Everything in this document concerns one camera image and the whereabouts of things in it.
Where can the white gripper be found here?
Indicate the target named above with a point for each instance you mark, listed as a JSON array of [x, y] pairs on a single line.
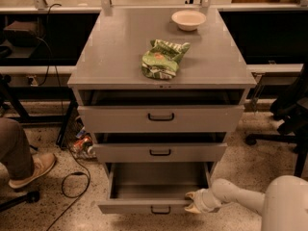
[[203, 200]]

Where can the grey bottom drawer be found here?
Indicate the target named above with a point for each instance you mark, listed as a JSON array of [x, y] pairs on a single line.
[[153, 188]]

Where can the grey drawer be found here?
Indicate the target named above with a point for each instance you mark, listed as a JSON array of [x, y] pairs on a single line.
[[153, 188], [159, 152], [160, 119]]

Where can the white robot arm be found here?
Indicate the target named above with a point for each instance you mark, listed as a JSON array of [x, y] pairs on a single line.
[[283, 207]]

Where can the grey top drawer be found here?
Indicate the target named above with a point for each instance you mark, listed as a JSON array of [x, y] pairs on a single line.
[[160, 119]]

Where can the grey middle drawer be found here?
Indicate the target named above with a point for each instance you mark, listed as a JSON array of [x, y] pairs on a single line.
[[159, 152]]

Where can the grey drawer cabinet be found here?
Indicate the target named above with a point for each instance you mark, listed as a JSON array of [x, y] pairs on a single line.
[[109, 73]]

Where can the black office chair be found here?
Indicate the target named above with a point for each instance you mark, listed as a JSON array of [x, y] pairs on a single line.
[[291, 106]]

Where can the green chip bag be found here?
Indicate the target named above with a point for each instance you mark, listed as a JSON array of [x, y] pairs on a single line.
[[162, 61]]

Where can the tan shoe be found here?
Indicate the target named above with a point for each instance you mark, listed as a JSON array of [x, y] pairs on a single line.
[[43, 163]]

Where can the black chair base left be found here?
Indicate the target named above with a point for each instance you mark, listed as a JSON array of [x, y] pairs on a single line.
[[30, 197]]

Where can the white bowl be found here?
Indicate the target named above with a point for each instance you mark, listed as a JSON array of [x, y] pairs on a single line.
[[188, 20]]

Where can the brown trouser leg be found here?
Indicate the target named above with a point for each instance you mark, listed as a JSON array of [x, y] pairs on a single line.
[[15, 150]]

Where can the dark box on shelf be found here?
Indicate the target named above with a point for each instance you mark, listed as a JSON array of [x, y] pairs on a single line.
[[23, 33]]

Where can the wire trash basket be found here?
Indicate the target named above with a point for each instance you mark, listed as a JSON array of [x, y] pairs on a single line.
[[76, 139]]

